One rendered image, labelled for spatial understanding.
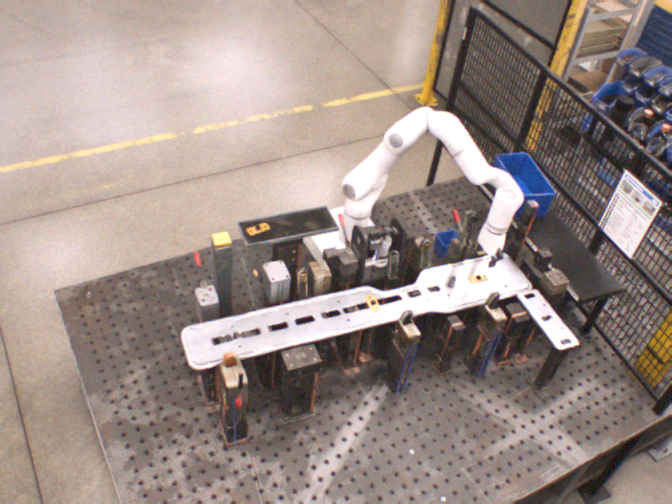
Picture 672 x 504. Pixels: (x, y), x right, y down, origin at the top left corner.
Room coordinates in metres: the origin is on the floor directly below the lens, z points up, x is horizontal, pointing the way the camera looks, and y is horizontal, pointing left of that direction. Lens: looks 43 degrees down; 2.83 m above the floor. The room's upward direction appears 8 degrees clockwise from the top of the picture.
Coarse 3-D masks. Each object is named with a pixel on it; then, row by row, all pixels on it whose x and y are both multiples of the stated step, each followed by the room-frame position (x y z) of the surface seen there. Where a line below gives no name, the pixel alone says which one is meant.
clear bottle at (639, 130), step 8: (648, 112) 2.27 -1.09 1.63; (640, 120) 2.27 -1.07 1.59; (648, 120) 2.26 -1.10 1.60; (632, 128) 2.27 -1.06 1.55; (640, 128) 2.25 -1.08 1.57; (648, 128) 2.26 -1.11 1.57; (632, 136) 2.26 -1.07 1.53; (640, 136) 2.24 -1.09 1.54; (624, 144) 2.27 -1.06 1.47; (640, 144) 2.25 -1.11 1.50; (624, 152) 2.26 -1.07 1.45; (632, 152) 2.24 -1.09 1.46
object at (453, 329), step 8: (448, 320) 1.66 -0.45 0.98; (456, 320) 1.66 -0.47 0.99; (448, 328) 1.64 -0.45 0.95; (456, 328) 1.62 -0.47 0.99; (464, 328) 1.62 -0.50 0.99; (448, 336) 1.63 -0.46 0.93; (456, 336) 1.61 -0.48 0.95; (440, 344) 1.66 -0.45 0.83; (448, 344) 1.62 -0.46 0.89; (456, 344) 1.62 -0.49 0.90; (440, 352) 1.65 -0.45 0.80; (448, 352) 1.62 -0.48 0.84; (432, 360) 1.68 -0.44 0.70; (440, 360) 1.63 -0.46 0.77; (448, 360) 1.61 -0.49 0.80; (432, 368) 1.64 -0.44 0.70; (440, 368) 1.61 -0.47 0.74; (448, 368) 1.63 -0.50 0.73
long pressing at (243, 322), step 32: (416, 288) 1.78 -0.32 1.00; (448, 288) 1.81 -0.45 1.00; (480, 288) 1.83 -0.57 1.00; (512, 288) 1.86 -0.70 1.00; (224, 320) 1.49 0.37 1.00; (256, 320) 1.51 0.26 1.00; (288, 320) 1.53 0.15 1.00; (320, 320) 1.55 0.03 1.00; (352, 320) 1.58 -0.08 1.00; (384, 320) 1.60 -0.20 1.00; (192, 352) 1.33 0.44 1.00; (224, 352) 1.35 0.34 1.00; (256, 352) 1.37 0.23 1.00
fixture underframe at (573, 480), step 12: (84, 396) 1.70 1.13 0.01; (648, 432) 1.80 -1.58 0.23; (660, 432) 1.81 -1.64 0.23; (648, 444) 1.76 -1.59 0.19; (660, 444) 1.85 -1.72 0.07; (612, 456) 1.65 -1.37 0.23; (660, 456) 1.82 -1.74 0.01; (588, 468) 1.57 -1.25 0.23; (600, 468) 1.58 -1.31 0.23; (564, 480) 1.43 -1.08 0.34; (576, 480) 1.44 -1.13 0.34; (540, 492) 1.42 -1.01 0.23; (552, 492) 1.43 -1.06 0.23; (564, 492) 1.42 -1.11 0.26
